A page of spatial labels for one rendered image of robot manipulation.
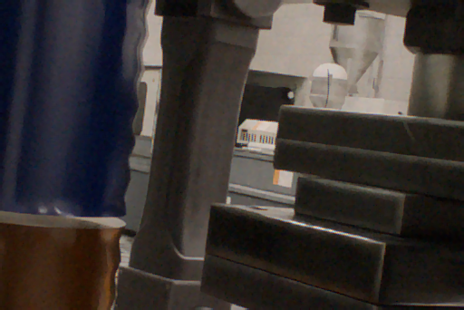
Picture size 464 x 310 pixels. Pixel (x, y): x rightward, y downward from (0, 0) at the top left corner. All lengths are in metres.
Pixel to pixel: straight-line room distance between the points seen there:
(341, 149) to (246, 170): 8.40
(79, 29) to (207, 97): 0.67
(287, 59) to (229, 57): 11.24
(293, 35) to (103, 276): 11.89
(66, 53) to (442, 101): 0.28
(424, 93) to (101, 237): 0.28
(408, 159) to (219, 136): 0.44
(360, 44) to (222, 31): 8.13
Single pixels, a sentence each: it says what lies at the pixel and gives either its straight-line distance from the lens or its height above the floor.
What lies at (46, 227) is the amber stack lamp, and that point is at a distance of 0.16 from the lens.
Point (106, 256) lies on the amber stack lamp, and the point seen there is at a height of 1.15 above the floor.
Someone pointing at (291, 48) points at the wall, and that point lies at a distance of 12.04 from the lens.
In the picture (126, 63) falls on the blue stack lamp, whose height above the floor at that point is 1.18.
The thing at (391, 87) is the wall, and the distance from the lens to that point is 10.62.
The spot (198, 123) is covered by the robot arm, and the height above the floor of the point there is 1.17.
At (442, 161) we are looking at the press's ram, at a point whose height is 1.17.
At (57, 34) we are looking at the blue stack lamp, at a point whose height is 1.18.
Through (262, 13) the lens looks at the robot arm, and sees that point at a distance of 0.82.
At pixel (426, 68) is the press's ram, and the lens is 0.43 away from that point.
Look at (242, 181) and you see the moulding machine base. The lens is 8.86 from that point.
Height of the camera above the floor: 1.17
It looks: 3 degrees down
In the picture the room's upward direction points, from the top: 7 degrees clockwise
